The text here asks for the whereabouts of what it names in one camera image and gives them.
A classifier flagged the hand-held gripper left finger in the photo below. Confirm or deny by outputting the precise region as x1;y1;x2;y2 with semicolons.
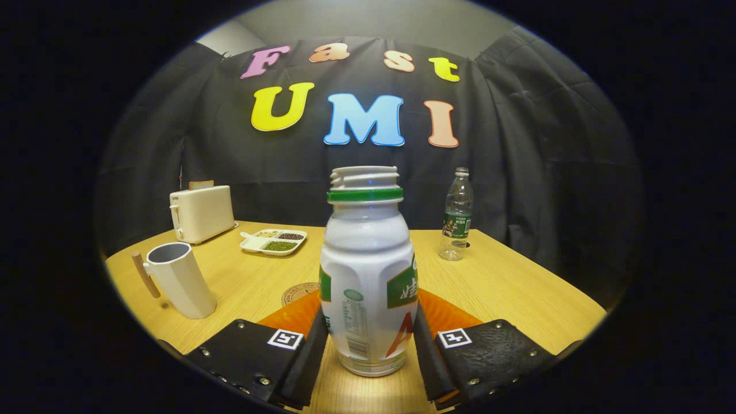
184;290;329;411

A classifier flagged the wooden table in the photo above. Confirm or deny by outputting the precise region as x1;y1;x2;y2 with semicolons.
103;220;608;414

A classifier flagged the round wooden coaster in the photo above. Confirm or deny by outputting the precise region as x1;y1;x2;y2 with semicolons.
281;282;321;307

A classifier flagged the cream toaster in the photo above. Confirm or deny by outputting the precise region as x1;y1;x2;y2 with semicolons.
169;185;238;245

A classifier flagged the white divided dish with beans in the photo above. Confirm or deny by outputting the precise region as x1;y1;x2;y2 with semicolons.
240;229;308;256

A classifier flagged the white cup with wooden handle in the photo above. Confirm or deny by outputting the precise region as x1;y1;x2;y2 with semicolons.
131;241;218;320

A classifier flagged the clear plastic water bottle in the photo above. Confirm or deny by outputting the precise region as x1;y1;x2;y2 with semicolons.
438;167;474;262

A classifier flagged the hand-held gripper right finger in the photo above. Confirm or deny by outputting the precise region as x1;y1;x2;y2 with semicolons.
413;287;558;410

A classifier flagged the white juice bottle green label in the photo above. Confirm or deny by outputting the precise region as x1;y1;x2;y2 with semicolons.
319;166;419;378

